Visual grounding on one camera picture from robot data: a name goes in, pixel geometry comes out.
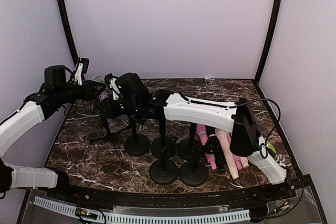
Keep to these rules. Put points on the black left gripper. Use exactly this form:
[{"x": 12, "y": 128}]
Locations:
[{"x": 89, "y": 94}]

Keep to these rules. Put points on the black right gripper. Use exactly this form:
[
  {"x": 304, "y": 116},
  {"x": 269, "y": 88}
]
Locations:
[{"x": 111, "y": 111}]

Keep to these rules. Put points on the black tripod shock-mount stand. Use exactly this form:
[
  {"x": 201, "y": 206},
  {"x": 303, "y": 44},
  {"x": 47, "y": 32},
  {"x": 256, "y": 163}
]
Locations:
[{"x": 110, "y": 137}]

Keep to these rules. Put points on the black stand of small beige microphone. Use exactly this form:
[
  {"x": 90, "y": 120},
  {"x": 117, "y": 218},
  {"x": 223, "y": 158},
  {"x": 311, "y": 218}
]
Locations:
[{"x": 136, "y": 144}]

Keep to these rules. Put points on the black round-base stand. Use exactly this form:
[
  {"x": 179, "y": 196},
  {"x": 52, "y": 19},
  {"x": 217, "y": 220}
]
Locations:
[
  {"x": 164, "y": 171},
  {"x": 194, "y": 172}
]

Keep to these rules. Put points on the black stand with clip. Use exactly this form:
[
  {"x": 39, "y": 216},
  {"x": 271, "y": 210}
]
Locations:
[{"x": 187, "y": 146}]

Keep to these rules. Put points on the black round-base stand front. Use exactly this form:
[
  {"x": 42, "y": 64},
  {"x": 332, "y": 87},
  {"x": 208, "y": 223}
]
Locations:
[{"x": 194, "y": 172}]

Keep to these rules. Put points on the black microphone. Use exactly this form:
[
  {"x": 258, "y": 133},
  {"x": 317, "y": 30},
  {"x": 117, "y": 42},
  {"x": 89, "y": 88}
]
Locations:
[{"x": 216, "y": 148}]

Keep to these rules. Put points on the small beige microphone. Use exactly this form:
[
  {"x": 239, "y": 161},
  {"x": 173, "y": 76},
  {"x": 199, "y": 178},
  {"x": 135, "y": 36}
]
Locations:
[{"x": 228, "y": 155}]

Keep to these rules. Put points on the glitter silver-head microphone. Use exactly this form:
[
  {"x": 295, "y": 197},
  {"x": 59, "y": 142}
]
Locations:
[{"x": 103, "y": 95}]

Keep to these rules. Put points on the beige microphone tall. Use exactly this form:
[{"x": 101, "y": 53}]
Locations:
[{"x": 244, "y": 162}]

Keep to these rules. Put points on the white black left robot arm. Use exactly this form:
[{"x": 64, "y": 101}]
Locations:
[{"x": 55, "y": 92}]

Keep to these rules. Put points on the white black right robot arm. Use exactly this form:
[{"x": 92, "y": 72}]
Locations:
[{"x": 132, "y": 98}]

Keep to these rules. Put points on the green plate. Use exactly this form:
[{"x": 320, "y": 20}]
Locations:
[{"x": 270, "y": 147}]

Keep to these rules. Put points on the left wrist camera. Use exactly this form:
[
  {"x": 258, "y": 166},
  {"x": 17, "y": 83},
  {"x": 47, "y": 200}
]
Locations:
[{"x": 80, "y": 70}]

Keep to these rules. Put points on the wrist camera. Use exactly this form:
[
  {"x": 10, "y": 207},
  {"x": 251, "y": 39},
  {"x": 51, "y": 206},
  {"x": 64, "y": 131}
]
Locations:
[
  {"x": 110, "y": 82},
  {"x": 80, "y": 70}
]

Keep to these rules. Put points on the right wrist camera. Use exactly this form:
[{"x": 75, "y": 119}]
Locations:
[{"x": 110, "y": 82}]

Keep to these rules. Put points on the white cable duct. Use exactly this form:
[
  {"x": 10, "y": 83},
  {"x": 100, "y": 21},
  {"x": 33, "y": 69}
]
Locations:
[{"x": 141, "y": 215}]

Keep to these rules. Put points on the black front rail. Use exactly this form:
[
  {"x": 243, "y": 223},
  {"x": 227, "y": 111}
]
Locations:
[{"x": 249, "y": 197}]

